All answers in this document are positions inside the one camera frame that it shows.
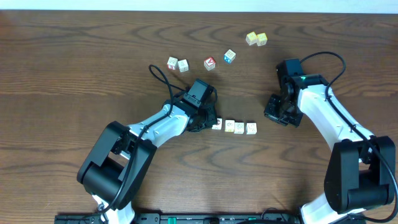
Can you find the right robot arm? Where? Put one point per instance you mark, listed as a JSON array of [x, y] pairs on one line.
[[360, 181]]

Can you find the white block dragonfly picture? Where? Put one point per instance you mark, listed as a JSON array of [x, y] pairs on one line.
[[251, 128]]

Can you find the yellow block right of pair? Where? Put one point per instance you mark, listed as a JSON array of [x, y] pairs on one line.
[[261, 39]]

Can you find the red letter A block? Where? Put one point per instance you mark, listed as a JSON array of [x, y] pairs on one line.
[[209, 63]]

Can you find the yellow block left of pair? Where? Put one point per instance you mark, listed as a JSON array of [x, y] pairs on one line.
[[251, 38]]

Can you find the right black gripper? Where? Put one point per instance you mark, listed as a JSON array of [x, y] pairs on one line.
[[270, 112]]

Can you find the yellow block of pair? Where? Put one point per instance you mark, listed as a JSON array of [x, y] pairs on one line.
[[261, 39], [251, 38]]

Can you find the white block red edge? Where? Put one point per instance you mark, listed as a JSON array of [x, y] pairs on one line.
[[239, 128]]

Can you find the green edged alphabet block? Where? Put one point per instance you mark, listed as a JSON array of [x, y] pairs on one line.
[[229, 126]]

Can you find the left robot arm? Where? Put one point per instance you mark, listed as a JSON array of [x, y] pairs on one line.
[[116, 166]]

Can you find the white block red side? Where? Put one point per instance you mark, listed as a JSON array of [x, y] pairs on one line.
[[172, 63]]

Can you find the white block soccer ball picture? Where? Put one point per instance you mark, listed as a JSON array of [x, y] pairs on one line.
[[218, 124]]

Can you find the white block plain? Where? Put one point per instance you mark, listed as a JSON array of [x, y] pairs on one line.
[[183, 65]]

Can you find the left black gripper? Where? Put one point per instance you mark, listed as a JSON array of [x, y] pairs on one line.
[[206, 119]]

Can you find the blue edged alphabet block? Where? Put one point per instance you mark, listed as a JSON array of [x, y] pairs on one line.
[[229, 56]]

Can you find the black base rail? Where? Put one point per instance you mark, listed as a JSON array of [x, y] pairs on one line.
[[156, 218]]

